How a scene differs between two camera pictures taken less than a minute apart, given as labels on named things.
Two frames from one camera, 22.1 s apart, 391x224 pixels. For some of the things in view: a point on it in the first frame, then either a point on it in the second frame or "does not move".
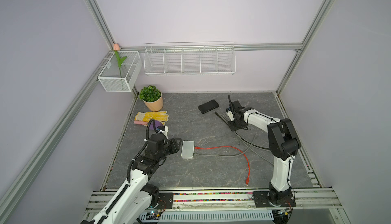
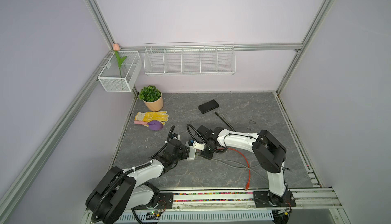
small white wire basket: [120, 71] does not move
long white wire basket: [207, 58] does not move
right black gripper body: [233, 125] -> [207, 151]
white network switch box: [187, 149] does not move
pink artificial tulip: [116, 48] does not move
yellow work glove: [160, 116] does not move
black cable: [241, 154] -> [243, 165]
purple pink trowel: [151, 124] does not move
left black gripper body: [162, 154] -> [183, 155]
